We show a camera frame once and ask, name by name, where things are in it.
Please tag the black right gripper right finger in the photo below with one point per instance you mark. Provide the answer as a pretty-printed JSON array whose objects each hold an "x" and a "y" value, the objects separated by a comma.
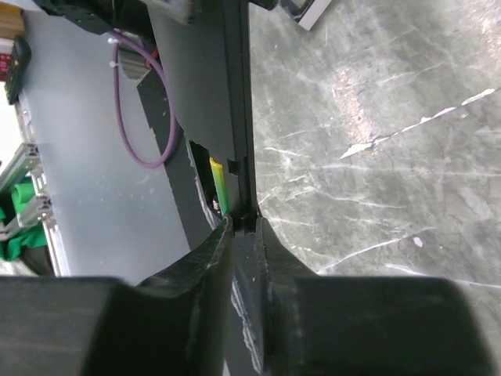
[{"x": 363, "y": 325}]

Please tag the black base bar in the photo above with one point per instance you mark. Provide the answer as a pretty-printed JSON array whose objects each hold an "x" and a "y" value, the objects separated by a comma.
[{"x": 187, "y": 169}]

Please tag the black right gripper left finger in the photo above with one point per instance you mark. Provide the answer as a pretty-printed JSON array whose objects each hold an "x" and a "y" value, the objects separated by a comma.
[{"x": 173, "y": 323}]

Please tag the black remote control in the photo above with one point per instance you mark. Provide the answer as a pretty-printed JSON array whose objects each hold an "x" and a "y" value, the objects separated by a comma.
[{"x": 208, "y": 71}]

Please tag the green battery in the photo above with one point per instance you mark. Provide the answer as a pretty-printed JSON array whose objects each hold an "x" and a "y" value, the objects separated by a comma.
[{"x": 220, "y": 185}]

